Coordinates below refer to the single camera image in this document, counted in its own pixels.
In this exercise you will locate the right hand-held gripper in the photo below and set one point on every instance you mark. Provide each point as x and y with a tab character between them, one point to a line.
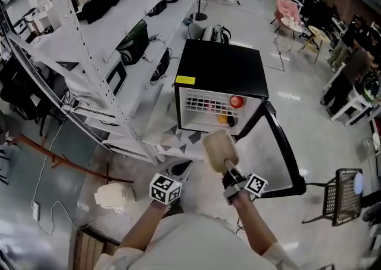
235	186

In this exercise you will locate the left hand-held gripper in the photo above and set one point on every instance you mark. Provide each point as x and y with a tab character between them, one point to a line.
165	189

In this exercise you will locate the beige translucent plastic container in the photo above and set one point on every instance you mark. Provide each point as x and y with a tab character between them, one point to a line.
218	146

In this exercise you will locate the black mini fridge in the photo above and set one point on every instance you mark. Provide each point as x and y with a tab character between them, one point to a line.
223	66

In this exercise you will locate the person's left forearm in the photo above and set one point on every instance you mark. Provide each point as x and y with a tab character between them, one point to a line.
143	224

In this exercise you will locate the person's right forearm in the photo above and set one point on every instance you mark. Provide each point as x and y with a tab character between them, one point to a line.
256	224

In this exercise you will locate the white triangle-patterned small table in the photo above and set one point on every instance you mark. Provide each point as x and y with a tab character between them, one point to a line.
169	140

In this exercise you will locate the person's left shoe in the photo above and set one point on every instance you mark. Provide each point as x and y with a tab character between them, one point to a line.
175	209

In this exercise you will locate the dark eggplant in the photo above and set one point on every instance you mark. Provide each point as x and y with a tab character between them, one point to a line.
231	121

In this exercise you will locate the orange fruit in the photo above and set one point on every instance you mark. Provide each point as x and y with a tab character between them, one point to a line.
222	119

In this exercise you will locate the red apple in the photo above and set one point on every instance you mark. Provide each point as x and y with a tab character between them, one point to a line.
236	101

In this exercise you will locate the dark drink bottle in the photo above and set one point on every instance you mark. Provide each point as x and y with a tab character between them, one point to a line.
208	105

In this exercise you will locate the person's white shirt torso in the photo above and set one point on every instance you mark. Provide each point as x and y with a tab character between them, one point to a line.
193	245

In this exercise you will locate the brown wooden coat rack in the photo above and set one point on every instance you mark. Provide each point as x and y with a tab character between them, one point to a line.
74	166

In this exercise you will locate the white rice cooker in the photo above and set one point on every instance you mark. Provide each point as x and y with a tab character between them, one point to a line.
116	75

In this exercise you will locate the wooden slatted bench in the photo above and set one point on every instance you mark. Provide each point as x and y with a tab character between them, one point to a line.
89	251

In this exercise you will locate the black backpack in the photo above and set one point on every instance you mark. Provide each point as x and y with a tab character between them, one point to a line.
221	34

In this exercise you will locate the black green rice cooker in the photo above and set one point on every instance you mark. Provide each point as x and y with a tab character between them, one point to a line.
134	43

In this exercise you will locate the grey padded chair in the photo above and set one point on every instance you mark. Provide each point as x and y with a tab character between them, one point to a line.
198	32

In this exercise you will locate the white rectangular table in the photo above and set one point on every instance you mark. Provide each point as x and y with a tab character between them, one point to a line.
357	102

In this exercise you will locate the white power strip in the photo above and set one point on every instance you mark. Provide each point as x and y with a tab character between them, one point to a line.
35	211

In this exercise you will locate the white metal shelving rack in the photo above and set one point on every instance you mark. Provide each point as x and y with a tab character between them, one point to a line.
98	42

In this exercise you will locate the round white side table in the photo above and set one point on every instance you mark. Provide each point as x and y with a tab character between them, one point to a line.
290	23

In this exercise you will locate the round yellow wooden table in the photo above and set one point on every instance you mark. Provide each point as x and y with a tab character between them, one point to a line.
318	33

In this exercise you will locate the pink chair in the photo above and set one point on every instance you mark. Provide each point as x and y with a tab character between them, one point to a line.
285	9

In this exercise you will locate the black cloth bag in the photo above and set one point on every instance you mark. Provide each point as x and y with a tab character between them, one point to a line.
101	6

